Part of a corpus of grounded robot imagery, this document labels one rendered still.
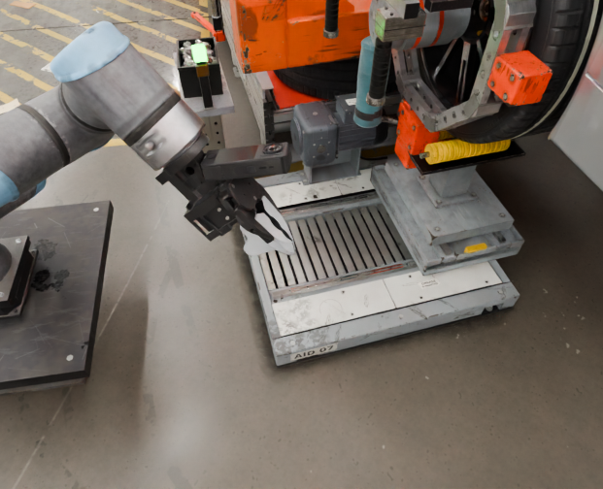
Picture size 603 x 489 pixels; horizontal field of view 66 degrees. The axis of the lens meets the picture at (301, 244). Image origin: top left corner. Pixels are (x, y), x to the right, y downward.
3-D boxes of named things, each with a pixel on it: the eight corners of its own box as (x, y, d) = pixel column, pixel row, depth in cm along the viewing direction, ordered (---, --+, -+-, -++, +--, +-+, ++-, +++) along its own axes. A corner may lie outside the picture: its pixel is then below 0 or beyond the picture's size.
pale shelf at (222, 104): (235, 113, 161) (234, 105, 158) (185, 120, 158) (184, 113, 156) (216, 53, 188) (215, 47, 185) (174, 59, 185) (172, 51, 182)
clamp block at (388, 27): (422, 38, 95) (428, 11, 91) (382, 43, 94) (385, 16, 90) (413, 26, 98) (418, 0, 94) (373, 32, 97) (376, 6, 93)
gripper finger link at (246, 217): (269, 231, 67) (228, 188, 63) (279, 225, 66) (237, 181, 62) (263, 251, 63) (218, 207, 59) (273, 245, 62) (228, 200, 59)
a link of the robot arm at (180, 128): (190, 88, 60) (163, 117, 52) (217, 118, 62) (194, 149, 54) (147, 127, 64) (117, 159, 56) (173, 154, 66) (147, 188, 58)
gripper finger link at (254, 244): (270, 266, 70) (228, 224, 67) (300, 248, 68) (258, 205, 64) (266, 279, 68) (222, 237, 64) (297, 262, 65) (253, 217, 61)
